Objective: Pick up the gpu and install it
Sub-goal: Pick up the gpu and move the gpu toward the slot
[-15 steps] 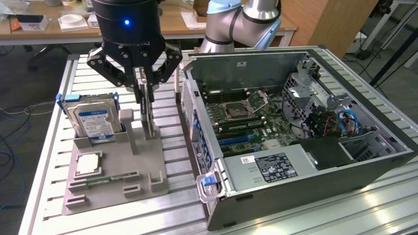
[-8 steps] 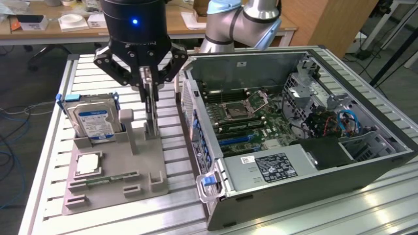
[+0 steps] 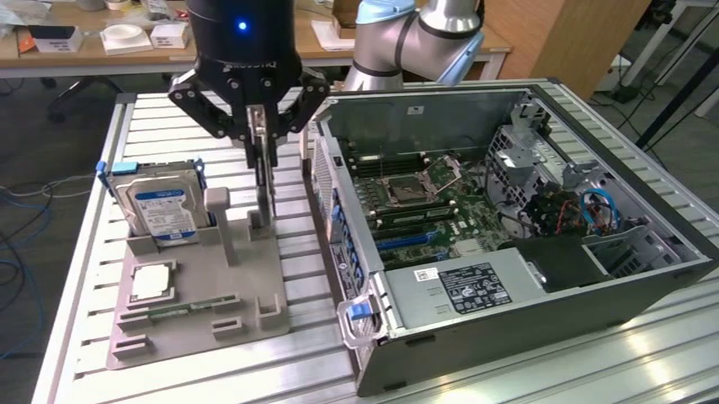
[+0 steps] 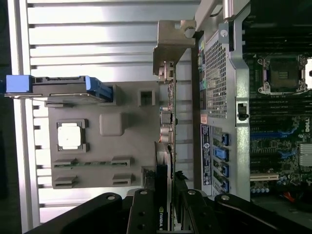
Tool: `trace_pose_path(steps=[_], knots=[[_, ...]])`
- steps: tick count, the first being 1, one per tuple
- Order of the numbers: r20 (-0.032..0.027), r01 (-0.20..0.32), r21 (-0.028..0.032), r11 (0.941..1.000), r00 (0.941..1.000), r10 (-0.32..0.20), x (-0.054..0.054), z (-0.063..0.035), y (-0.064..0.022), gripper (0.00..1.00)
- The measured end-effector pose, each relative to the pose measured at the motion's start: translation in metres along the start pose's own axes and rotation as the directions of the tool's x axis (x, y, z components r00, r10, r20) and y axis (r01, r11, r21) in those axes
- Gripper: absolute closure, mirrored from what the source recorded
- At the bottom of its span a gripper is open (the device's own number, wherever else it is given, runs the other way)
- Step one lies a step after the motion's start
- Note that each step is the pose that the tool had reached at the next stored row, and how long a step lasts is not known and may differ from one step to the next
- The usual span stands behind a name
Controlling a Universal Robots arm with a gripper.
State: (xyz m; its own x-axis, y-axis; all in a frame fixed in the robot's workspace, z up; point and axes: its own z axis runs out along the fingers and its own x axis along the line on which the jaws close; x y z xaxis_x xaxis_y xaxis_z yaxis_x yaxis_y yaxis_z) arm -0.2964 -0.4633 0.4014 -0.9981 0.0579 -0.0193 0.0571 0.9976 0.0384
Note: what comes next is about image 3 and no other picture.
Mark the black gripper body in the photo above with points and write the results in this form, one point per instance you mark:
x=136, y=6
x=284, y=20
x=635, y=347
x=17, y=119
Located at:
x=247, y=50

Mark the graphics card with silver bracket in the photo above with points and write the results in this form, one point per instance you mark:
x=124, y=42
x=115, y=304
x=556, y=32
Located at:
x=262, y=185

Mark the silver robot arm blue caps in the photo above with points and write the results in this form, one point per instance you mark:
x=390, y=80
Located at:
x=376, y=46

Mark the small white labelled box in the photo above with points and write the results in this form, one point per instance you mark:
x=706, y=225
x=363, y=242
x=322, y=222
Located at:
x=167, y=37

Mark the white paper sheet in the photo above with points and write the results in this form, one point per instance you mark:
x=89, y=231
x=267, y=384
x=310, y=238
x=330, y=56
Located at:
x=328, y=38

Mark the white square dish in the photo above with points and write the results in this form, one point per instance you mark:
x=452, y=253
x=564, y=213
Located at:
x=124, y=38

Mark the black office chair base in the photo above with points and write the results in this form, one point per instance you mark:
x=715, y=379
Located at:
x=79, y=92

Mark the hard disk in blue caddy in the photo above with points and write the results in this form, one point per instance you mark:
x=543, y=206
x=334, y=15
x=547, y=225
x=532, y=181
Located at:
x=160, y=210

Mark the CPU socket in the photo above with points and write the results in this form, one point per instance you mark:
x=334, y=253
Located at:
x=406, y=191

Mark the metal socket cover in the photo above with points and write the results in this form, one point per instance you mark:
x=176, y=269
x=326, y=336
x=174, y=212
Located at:
x=443, y=172

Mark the grey cup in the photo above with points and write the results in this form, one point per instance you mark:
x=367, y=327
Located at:
x=89, y=4

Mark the white box with black lid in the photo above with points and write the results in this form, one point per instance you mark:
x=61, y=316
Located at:
x=56, y=38

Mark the green motherboard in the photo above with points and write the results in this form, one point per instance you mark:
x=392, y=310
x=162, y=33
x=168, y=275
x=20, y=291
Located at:
x=471, y=214

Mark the silver perforated drive cage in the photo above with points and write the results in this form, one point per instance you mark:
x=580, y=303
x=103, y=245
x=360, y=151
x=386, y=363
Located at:
x=519, y=160

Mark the silver CPU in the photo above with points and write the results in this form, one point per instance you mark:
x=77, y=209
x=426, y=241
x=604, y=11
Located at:
x=151, y=283

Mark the grey power supply unit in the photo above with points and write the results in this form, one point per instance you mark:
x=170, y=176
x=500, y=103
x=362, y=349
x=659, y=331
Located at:
x=415, y=299

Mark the grey parts rack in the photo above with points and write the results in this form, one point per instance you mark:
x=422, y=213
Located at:
x=196, y=336

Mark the black slanted pole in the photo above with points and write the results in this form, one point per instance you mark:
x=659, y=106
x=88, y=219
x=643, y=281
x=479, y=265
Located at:
x=674, y=92

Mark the black open PC case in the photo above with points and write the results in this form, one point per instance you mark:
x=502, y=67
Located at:
x=506, y=332

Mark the silver disk bay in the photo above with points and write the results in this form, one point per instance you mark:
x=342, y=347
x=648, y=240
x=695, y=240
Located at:
x=623, y=252

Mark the wooden desk white frame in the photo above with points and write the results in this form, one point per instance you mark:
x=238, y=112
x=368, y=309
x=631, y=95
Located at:
x=84, y=60

